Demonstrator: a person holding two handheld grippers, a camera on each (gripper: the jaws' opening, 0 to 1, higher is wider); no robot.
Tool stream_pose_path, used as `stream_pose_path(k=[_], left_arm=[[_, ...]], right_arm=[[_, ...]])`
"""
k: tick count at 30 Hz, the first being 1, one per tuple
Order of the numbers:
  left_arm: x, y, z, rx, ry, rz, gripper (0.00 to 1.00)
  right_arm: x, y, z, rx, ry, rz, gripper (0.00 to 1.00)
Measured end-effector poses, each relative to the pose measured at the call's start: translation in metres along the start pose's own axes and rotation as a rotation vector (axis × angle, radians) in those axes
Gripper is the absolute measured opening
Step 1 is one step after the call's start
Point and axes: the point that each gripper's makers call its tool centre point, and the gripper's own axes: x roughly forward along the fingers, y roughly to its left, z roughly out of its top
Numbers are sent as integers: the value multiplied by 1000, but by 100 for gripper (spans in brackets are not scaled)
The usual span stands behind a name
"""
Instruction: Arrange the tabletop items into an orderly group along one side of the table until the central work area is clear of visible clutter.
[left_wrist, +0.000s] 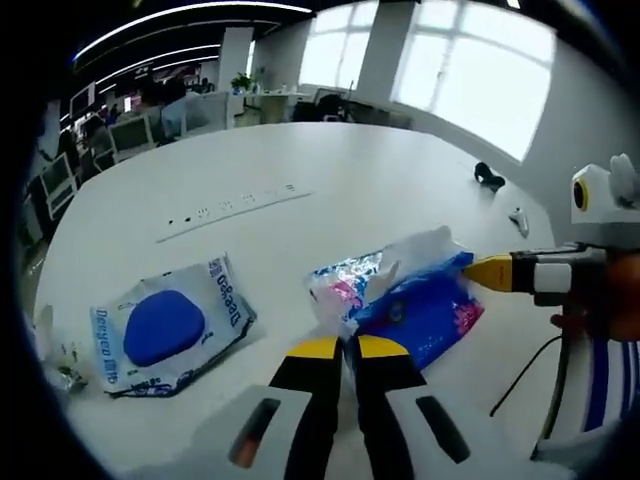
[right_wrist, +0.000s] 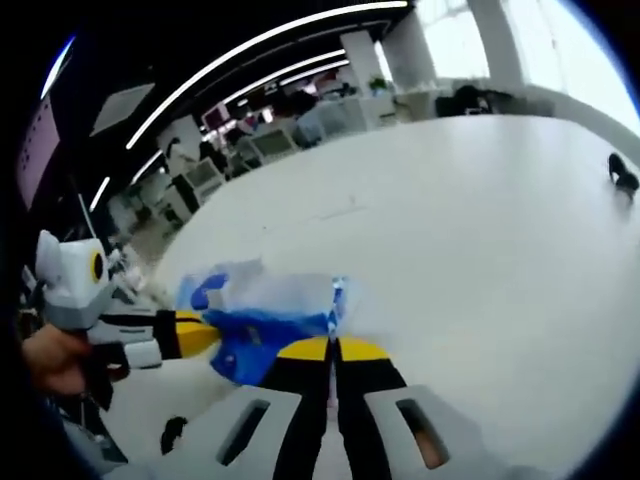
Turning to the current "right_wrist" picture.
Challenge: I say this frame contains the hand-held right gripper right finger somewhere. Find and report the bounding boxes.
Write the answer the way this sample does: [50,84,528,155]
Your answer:
[333,335,546,480]

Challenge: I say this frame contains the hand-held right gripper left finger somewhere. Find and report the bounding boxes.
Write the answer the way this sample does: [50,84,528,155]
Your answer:
[119,335,332,480]

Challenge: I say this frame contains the blue packet item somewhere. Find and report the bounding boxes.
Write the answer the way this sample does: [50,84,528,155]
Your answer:
[179,259,366,389]

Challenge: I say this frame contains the person's left hand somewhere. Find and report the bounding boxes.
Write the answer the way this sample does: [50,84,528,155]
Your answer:
[22,327,101,397]

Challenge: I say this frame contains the pink ceiling screen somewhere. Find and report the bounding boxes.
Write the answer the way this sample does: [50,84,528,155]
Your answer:
[17,97,64,211]

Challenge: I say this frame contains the white office chair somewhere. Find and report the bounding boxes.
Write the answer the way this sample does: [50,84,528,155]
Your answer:
[184,159,226,201]

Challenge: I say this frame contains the ceiling air vent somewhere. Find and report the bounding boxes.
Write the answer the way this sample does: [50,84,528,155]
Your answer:
[89,82,157,137]

